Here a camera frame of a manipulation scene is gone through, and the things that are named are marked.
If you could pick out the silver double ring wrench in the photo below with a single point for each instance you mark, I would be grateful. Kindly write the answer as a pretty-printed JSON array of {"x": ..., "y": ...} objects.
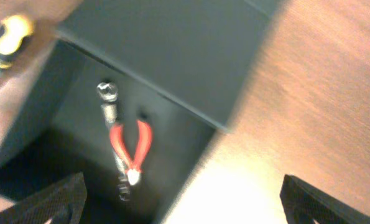
[{"x": 108, "y": 92}]

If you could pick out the small red pliers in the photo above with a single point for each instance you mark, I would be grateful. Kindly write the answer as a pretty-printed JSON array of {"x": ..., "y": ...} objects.
[{"x": 139, "y": 151}]

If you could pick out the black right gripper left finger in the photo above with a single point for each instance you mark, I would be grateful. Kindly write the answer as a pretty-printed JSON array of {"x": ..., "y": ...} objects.
[{"x": 61, "y": 202}]

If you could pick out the yellow black stubby screwdriver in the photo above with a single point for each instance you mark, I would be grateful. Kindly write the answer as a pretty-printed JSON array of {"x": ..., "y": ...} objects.
[{"x": 15, "y": 33}]

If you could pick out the black open box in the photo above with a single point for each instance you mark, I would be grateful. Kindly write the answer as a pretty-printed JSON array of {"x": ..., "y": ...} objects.
[{"x": 180, "y": 65}]

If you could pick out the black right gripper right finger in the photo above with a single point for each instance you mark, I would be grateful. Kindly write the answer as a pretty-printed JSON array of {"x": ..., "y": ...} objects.
[{"x": 304, "y": 203}]

